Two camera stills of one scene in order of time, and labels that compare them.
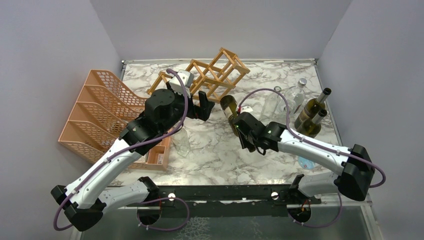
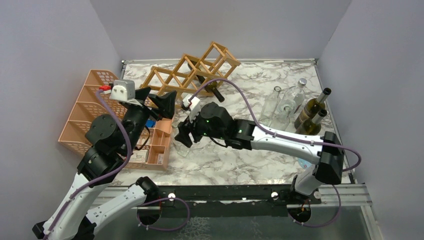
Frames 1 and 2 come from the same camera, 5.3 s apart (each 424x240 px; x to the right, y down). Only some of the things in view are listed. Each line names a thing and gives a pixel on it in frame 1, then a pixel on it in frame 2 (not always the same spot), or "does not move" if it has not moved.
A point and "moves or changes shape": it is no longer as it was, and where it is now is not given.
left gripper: x=203 y=111 → x=166 y=103
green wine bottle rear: x=312 y=107 does not move
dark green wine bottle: x=229 y=105 → x=211 y=87
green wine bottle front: x=311 y=127 does not move
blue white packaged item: x=306 y=163 does not move
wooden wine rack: x=213 y=80 moves or changes shape
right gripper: x=244 y=143 → x=183 y=136
